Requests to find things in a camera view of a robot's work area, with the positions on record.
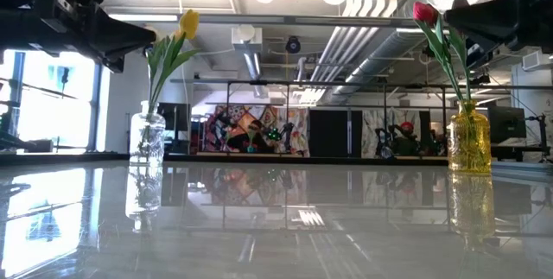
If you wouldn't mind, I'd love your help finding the clear glass vase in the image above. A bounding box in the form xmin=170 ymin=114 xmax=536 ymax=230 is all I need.
xmin=129 ymin=100 xmax=167 ymax=168

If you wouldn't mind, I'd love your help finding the white wall air unit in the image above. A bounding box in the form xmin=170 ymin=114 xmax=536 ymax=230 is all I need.
xmin=521 ymin=49 xmax=553 ymax=73

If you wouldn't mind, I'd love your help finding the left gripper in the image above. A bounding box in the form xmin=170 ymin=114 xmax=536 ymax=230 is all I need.
xmin=16 ymin=0 xmax=156 ymax=73

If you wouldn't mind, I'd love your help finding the glossy white table sheet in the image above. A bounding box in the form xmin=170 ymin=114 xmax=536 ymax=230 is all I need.
xmin=0 ymin=160 xmax=553 ymax=279

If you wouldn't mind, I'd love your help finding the black table frame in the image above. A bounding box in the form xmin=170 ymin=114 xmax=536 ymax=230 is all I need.
xmin=0 ymin=151 xmax=553 ymax=167

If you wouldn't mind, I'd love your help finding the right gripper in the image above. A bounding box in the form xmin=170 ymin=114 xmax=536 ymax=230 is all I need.
xmin=444 ymin=0 xmax=553 ymax=69

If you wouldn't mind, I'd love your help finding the black partition panel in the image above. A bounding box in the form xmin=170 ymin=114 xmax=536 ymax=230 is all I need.
xmin=308 ymin=109 xmax=363 ymax=158

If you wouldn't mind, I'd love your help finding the grey overhead rig bar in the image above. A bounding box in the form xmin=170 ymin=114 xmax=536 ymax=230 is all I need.
xmin=107 ymin=13 xmax=418 ymax=29

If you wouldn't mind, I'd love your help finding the colourful patterned quilt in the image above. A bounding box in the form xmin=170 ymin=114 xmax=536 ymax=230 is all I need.
xmin=202 ymin=105 xmax=310 ymax=157

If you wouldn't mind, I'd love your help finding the silver ventilation duct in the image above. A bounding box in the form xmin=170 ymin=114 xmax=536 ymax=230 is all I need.
xmin=321 ymin=0 xmax=502 ymax=105

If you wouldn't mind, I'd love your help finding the black round ceiling speaker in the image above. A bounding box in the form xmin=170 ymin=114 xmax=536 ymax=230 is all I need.
xmin=284 ymin=35 xmax=302 ymax=54

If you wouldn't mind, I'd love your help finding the large bright window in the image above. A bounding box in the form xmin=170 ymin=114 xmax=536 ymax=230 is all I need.
xmin=0 ymin=49 xmax=105 ymax=153

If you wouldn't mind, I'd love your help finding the person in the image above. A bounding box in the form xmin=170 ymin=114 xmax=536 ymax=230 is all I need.
xmin=391 ymin=120 xmax=423 ymax=157

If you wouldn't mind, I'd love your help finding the white ceiling box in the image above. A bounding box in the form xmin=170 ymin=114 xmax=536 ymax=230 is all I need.
xmin=231 ymin=23 xmax=264 ymax=54

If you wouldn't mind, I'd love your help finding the yellow glass vase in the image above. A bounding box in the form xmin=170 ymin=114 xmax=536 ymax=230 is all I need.
xmin=447 ymin=99 xmax=493 ymax=174

